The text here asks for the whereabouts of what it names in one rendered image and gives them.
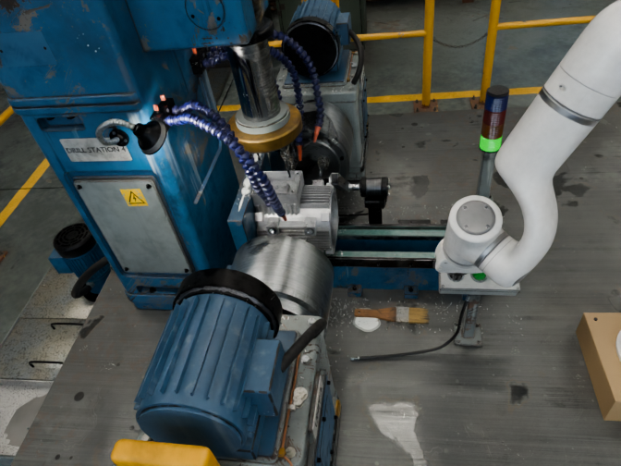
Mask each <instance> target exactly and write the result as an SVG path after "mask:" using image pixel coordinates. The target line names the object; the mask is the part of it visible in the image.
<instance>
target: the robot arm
mask: <svg viewBox="0 0 621 466"><path fill-rule="evenodd" d="M620 96H621V0H617V1H615V2H613V3H612V4H611V5H609V6H607V7H606V8H604V9H603V10H602V11H601V12H600V13H598V14H597V15H596V16H595V17H594V18H593V20H592V21H591V22H590V23H589V24H588V26H587V27H586V28H585V29H584V31H583V32H582V33H581V34H580V35H579V37H578V38H577V40H576V41H575V42H574V44H573V45H572V46H571V48H570V49H569V51H568V52H567V53H566V55H565V57H564V58H563V59H562V61H561V62H560V64H559V65H558V66H557V68H556V69H555V71H554V72H553V74H552V75H551V77H550V78H549V79H548V80H547V81H546V83H545V84H544V85H543V87H542V89H541V90H540V91H539V93H538V94H537V96H536V97H535V99H534V100H533V101H532V103H531V104H530V106H529V108H528V109H527V111H526V112H525V113H524V115H523V116H522V118H521V119H520V120H519V121H518V123H517V124H516V126H515V127H514V128H513V130H512V131H511V133H510V134H509V136H508V137H507V138H506V140H505V142H504V143H503V145H502V146H501V148H500V149H499V151H498V153H497V155H496V156H495V160H494V163H495V167H496V170H497V172H498V173H499V175H500V176H501V178H502V179H503V180H504V182H505V183H506V185H507V186H508V188H509V189H511V191H512V192H513V194H514V196H515V197H516V199H517V202H518V204H519V206H520V209H521V211H522V214H523V219H524V232H523V236H522V238H521V240H520V241H516V240H515V239H513V238H512V237H511V236H509V235H508V234H507V233H506V232H505V231H504V230H503V229H502V224H503V217H502V213H501V211H500V209H499V207H498V206H497V205H496V204H495V203H494V202H493V201H492V200H490V199H488V198H486V197H483V196H479V195H471V196H467V197H464V198H462V199H460V200H459V201H457V202H456V203H455V204H454V205H453V207H452V209H451V211H450V214H449V217H448V222H447V226H446V231H445V234H444V239H442V240H441V241H440V242H439V244H438V245H437V247H436V250H435V256H436V260H435V261H433V268H435V269H436V271H438V272H441V273H449V275H450V276H452V277H453V280H455V279H457V280H460V278H461V276H463V275H466V274H467V273H472V274H476V273H482V272H483V273H484V274H485V275H487V276H488V277H489V278H490V279H491V280H492V281H493V282H495V283H496V284H497V285H499V286H501V287H504V288H510V287H513V286H515V285H516V284H518V283H519V282H520V281H521V280H522V279H523V278H524V277H525V276H526V275H527V274H528V273H530V272H531V270H532V269H533V268H534V267H535V266H536V265H537V264H538V263H539V261H540V260H541V259H542V258H543V257H544V255H545V254H546V253H547V252H548V250H549V249H550V247H551V245H552V243H553V241H554V237H555V234H556V230H557V223H558V210H557V203H556V198H555V194H554V186H553V177H554V174H555V172H556V171H557V170H558V168H559V167H560V166H561V165H562V164H563V163H564V162H565V160H566V159H567V158H568V157H569V156H570V155H571V154H572V153H573V152H574V151H575V149H576V148H577V147H578V146H579V145H580V144H581V142H582V141H583V140H584V139H585V138H586V137H587V135H588V134H589V133H590V132H591V131H592V129H593V128H594V127H595V126H596V125H597V124H598V122H599V121H600V120H601V119H602V118H603V116H604V115H605V114H606V113H607V112H608V111H609V109H610V108H611V107H612V106H613V105H614V103H615V102H616V101H617V100H618V98H619V97H620Z"/></svg>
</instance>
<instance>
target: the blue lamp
mask: <svg viewBox="0 0 621 466"><path fill-rule="evenodd" d="M508 96H509V94H508V95H507V96H505V97H500V98H496V97H492V96H490V95H489V94H487V93H486V98H485V105H484V107H485V109H486V110H488V111H490V112H495V113H498V112H503V111H505V110H506V109H507V103H508Z"/></svg>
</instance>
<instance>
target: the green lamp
mask: <svg viewBox="0 0 621 466"><path fill-rule="evenodd" d="M501 141H502V137H501V138H499V139H497V140H488V139H485V138H483V137H482V135H481V140H480V148H481V149H482V150H484V151H485V152H495V151H498V150H499V149H500V147H501Z"/></svg>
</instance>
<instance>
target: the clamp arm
mask: <svg viewBox="0 0 621 466"><path fill-rule="evenodd" d="M329 183H330V184H331V185H333V186H334V187H336V188H337V189H339V190H341V191H342V192H344V193H350V192H351V191H352V187H349V186H352V184H350V183H349V182H348V181H346V180H345V179H344V178H343V177H342V176H341V175H340V174H339V173H331V176H329Z"/></svg>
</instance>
